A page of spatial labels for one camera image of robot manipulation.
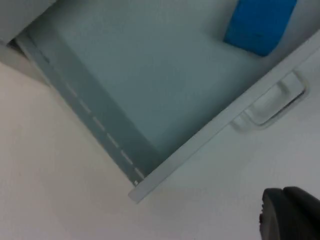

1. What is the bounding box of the grey drawer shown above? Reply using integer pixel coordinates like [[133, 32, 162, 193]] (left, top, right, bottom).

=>
[[15, 0, 320, 205]]

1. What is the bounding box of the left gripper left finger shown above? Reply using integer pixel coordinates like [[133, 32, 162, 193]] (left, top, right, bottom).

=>
[[258, 187, 297, 240]]

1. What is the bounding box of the grey chest of drawers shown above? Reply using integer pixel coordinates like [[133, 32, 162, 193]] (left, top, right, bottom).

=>
[[0, 0, 60, 85]]

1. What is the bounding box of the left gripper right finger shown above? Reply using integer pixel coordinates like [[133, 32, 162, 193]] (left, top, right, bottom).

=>
[[282, 185, 320, 240]]

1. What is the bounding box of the blue cube block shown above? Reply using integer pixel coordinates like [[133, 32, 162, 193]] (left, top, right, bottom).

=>
[[222, 0, 299, 58]]

